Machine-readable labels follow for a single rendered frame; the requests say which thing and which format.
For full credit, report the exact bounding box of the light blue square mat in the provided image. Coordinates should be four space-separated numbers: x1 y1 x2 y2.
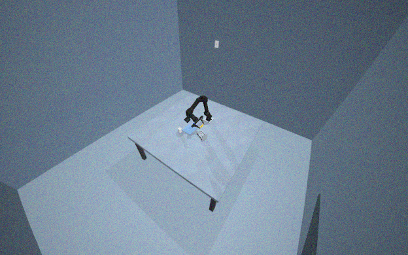
182 124 197 135

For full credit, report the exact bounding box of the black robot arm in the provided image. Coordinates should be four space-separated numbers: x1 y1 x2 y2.
184 95 212 123

